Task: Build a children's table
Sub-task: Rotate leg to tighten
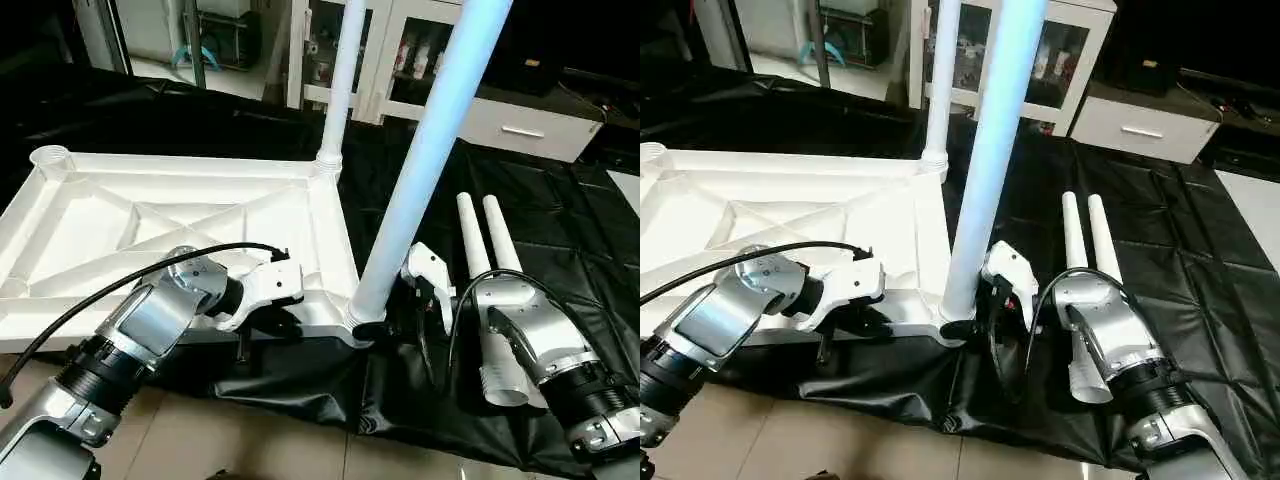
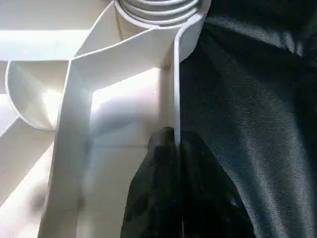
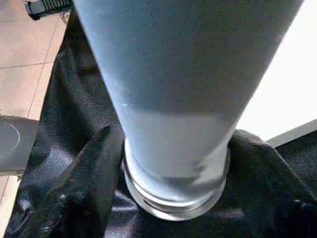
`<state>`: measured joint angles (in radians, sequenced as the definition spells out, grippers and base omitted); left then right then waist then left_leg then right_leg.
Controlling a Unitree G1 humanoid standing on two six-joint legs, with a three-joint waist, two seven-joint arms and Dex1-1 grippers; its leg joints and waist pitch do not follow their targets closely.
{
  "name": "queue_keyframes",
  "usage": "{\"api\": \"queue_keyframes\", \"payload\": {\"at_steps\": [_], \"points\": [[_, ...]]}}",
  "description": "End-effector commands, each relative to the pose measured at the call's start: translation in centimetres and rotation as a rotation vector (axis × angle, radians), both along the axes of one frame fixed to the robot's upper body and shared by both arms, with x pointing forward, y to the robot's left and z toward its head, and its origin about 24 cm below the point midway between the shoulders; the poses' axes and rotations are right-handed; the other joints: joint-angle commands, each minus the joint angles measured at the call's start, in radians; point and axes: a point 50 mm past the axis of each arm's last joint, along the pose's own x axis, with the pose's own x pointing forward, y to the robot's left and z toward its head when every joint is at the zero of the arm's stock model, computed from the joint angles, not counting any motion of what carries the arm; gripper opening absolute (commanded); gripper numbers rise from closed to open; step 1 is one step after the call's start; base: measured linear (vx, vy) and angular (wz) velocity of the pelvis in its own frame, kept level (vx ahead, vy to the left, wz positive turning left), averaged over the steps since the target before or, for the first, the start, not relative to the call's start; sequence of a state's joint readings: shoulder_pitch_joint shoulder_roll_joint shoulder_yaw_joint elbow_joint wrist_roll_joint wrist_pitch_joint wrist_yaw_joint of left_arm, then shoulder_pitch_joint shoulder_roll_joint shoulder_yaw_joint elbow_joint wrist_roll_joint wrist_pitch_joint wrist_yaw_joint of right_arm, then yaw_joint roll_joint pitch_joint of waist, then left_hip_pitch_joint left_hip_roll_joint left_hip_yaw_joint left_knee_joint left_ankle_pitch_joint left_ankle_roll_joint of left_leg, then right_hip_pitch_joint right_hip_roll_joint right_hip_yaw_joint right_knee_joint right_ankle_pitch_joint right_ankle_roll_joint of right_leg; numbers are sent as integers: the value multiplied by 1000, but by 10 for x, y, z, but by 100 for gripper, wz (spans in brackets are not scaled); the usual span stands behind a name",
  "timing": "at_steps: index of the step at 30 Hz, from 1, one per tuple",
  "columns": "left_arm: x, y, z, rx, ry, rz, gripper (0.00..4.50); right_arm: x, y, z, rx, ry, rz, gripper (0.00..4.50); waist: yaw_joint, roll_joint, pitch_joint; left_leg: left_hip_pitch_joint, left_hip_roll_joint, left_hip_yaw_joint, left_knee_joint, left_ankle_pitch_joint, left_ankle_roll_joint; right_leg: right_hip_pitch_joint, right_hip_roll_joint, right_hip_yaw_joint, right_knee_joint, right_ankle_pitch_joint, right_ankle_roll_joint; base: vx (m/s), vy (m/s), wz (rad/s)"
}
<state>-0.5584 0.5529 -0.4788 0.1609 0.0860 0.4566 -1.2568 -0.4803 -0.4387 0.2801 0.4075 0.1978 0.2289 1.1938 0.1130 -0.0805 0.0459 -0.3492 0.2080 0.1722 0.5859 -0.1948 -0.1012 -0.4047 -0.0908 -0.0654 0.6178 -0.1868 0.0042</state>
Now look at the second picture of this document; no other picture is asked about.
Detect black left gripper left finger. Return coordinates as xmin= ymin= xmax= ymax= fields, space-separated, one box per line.
xmin=120 ymin=126 xmax=181 ymax=238

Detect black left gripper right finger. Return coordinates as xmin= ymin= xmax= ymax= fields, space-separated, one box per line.
xmin=179 ymin=133 xmax=256 ymax=238

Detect white plastic table top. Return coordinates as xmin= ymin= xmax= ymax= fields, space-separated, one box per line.
xmin=0 ymin=0 xmax=212 ymax=238

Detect white plastic table leg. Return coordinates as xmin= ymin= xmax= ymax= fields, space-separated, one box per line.
xmin=116 ymin=0 xmax=201 ymax=26

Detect black plastic mat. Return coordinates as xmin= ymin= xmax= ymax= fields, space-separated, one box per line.
xmin=177 ymin=0 xmax=317 ymax=238

